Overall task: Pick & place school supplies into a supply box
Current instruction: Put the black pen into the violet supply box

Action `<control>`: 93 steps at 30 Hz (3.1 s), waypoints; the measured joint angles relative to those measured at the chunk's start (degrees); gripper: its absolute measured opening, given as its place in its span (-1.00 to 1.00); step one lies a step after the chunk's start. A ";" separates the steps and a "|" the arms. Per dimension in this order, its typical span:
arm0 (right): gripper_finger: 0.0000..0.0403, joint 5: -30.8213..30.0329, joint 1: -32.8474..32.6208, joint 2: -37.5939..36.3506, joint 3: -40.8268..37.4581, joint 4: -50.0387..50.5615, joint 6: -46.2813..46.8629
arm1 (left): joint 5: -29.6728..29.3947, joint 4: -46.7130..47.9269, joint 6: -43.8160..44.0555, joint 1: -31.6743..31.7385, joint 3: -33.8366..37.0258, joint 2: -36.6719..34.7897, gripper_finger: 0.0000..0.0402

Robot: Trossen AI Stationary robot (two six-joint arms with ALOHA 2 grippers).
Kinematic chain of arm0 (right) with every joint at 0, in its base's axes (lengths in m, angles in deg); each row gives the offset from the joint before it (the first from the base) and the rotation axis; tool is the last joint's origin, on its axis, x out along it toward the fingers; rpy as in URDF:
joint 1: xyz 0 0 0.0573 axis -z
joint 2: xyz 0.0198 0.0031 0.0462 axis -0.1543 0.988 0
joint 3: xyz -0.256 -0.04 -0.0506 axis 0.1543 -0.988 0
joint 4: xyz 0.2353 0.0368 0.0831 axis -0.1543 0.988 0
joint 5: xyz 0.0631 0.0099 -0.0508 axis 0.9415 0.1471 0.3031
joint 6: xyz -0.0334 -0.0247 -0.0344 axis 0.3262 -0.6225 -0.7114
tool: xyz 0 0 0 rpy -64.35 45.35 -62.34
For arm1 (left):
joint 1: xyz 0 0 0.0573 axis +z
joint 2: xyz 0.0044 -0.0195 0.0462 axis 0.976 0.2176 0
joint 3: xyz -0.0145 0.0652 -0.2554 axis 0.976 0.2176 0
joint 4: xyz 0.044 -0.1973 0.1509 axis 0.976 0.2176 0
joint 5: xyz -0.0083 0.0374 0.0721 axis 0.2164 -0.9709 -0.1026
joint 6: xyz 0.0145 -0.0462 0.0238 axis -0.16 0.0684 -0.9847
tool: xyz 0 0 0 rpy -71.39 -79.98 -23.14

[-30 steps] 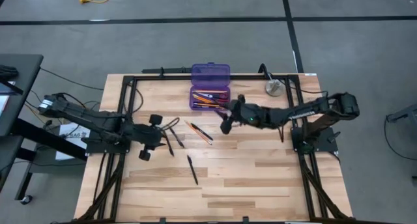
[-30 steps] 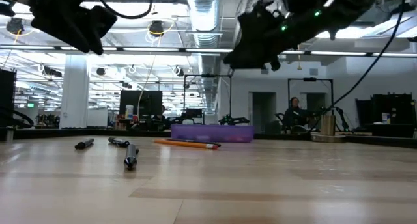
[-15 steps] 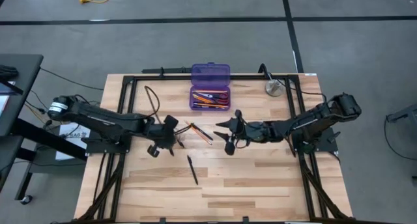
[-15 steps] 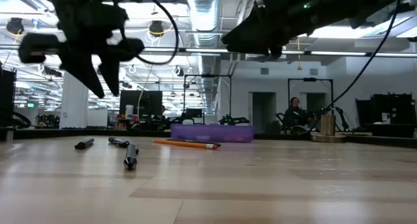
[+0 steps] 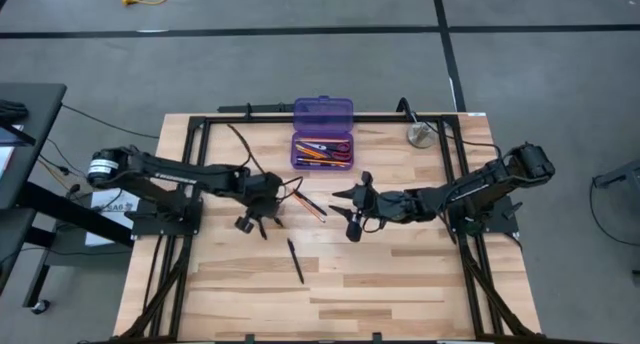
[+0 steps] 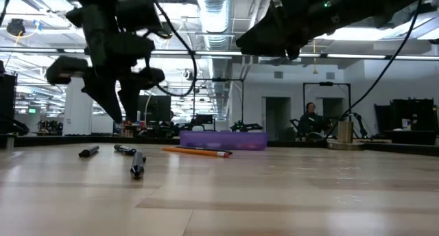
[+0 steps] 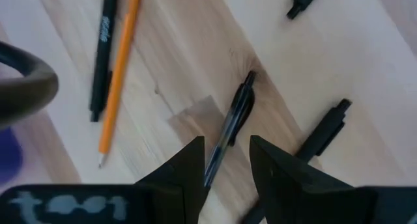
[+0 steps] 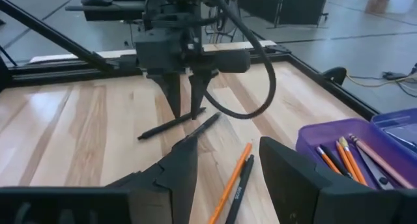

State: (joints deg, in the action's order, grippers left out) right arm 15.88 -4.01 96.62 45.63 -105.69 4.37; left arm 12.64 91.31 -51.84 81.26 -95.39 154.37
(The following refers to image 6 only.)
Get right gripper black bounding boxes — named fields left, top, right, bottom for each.
left=235, top=0, right=378, bottom=60

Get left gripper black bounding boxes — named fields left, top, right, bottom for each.
left=46, top=4, right=165, bottom=124

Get orange pencil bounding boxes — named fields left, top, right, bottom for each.
left=161, top=145, right=230, bottom=158

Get purple plastic pencil box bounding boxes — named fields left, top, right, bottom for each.
left=179, top=130, right=270, bottom=152

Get black monitor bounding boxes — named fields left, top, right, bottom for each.
left=138, top=95, right=172, bottom=123

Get person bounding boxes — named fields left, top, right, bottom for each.
left=295, top=102, right=327, bottom=141

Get black cabinet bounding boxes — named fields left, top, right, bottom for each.
left=0, top=73, right=18, bottom=136

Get black equipment crates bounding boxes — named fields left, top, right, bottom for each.
left=373, top=97, right=439, bottom=146

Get black left wrist camera housing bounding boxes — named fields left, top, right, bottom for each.
left=108, top=30, right=156, bottom=62

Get yellow hanging cord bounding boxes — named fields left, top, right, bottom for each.
left=311, top=47, right=319, bottom=75

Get silver spiral ventilation duct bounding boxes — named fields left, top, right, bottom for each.
left=195, top=0, right=235, bottom=51

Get black aluminium frame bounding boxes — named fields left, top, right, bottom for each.
left=0, top=134, right=439, bottom=158

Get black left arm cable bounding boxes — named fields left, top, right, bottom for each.
left=150, top=0, right=198, bottom=97

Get black frame cable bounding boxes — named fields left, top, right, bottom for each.
left=322, top=0, right=425, bottom=141

